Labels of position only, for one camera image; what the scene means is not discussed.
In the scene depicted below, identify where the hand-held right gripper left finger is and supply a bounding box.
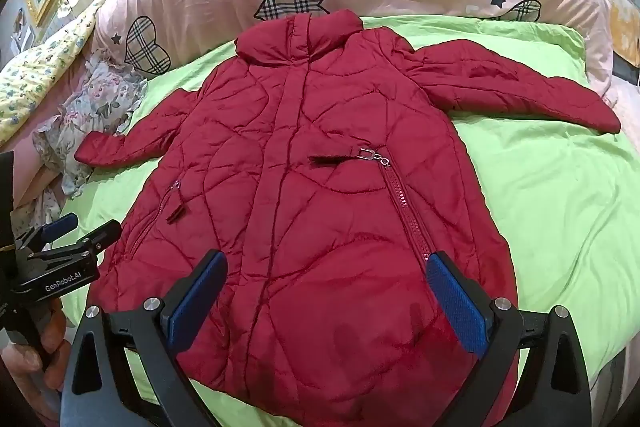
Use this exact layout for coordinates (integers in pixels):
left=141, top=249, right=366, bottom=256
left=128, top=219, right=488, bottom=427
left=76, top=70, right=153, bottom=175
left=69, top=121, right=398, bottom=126
left=60, top=249, right=229, bottom=427

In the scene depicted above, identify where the person's left hand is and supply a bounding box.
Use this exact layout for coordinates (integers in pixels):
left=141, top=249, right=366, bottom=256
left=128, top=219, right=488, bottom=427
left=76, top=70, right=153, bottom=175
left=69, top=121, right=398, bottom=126
left=0, top=296, right=67, bottom=408

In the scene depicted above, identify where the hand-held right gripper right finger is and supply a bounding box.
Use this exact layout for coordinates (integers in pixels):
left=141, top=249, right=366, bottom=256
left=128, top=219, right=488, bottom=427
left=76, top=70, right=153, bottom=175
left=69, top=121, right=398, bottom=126
left=425, top=251, right=593, bottom=427

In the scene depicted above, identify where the red quilted jacket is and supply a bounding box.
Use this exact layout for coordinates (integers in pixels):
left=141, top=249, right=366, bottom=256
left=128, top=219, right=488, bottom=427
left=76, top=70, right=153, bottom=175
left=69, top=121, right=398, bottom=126
left=74, top=9, right=622, bottom=427

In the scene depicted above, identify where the yellow floral cloth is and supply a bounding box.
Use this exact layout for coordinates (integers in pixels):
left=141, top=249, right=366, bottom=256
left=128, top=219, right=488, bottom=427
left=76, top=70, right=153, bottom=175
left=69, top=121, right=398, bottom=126
left=0, top=0, right=112, bottom=148

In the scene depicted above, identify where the green blanket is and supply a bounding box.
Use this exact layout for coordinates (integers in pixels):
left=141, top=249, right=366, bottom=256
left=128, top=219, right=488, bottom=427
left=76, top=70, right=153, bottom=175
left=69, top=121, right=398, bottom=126
left=60, top=14, right=640, bottom=427

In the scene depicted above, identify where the white floral ruffled cloth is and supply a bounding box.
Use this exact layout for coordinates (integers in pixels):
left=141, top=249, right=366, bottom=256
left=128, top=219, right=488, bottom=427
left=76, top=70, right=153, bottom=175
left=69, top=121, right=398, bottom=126
left=31, top=56, right=149, bottom=201

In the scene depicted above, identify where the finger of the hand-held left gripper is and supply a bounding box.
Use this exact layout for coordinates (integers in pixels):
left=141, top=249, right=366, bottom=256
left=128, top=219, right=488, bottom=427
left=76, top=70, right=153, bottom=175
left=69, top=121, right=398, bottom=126
left=47, top=219, right=122, bottom=266
left=15, top=213, right=79, bottom=251

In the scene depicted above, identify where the orange cloth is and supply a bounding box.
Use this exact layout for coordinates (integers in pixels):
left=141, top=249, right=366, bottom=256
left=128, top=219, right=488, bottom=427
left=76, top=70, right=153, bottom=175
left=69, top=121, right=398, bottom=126
left=601, top=0, right=640, bottom=68

